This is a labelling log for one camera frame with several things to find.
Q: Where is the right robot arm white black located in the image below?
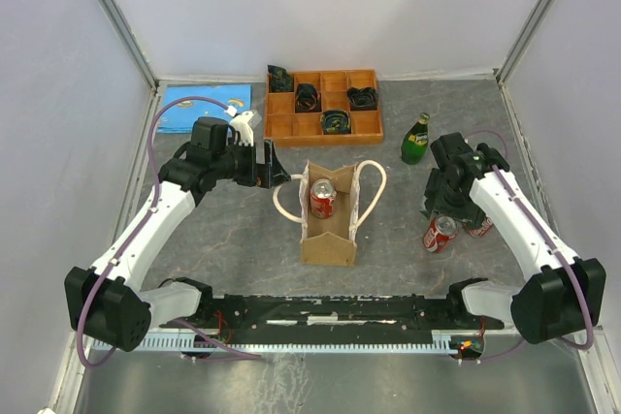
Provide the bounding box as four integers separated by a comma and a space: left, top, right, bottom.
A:
421, 133, 606, 350

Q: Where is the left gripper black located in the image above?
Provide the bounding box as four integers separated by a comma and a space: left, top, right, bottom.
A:
212, 138, 291, 189

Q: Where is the green glass bottle far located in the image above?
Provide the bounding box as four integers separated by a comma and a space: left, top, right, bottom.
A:
401, 112, 430, 165

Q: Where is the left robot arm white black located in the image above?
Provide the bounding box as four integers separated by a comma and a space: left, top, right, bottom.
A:
64, 111, 290, 352

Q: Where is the dark rolled sock lower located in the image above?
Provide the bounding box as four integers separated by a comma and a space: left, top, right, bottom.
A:
320, 109, 351, 135

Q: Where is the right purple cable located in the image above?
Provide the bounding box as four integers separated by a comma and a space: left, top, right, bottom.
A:
455, 129, 596, 366

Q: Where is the red cola can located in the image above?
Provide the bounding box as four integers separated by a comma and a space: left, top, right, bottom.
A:
422, 215, 458, 253
310, 178, 337, 219
466, 218, 494, 239

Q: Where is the dark rolled sock upper left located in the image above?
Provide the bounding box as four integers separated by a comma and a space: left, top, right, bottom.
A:
267, 65, 294, 93

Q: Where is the dark rolled sock middle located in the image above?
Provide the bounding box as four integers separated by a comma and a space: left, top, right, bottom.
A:
294, 83, 321, 113

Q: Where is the orange wooden compartment tray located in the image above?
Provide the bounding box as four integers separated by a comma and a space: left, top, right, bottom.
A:
263, 69, 384, 147

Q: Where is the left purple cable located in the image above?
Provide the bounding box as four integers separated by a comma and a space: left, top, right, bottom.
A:
76, 95, 263, 369

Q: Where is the purple cable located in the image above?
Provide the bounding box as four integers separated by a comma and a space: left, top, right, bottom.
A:
76, 95, 263, 369
455, 129, 596, 366

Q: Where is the blue patterned cloth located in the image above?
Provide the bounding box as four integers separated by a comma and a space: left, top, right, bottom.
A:
157, 84, 251, 134

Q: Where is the dark rolled sock right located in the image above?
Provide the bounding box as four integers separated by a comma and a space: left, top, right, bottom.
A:
346, 86, 378, 111

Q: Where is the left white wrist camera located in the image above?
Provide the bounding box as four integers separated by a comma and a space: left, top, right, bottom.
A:
230, 110, 261, 146

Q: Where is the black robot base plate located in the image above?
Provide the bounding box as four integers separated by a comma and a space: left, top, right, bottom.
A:
188, 295, 505, 346

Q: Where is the dark rolled sock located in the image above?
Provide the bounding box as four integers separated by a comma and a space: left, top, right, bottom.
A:
267, 65, 294, 93
294, 83, 321, 113
346, 86, 378, 111
320, 109, 351, 135

